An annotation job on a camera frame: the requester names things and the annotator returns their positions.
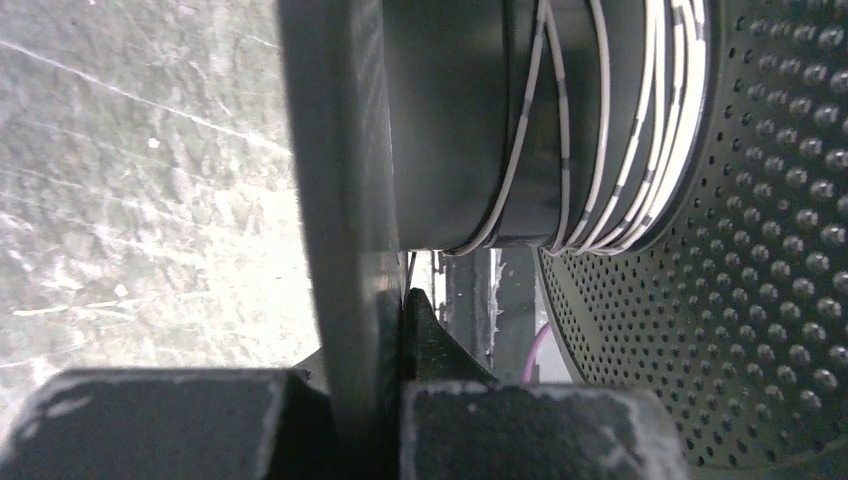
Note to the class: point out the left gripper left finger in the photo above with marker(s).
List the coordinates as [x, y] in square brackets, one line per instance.
[173, 424]

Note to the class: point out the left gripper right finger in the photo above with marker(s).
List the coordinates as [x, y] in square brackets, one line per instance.
[458, 422]

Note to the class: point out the black cable spool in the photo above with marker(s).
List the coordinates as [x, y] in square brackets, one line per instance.
[678, 169]

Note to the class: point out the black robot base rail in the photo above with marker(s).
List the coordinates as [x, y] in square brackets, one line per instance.
[486, 301]

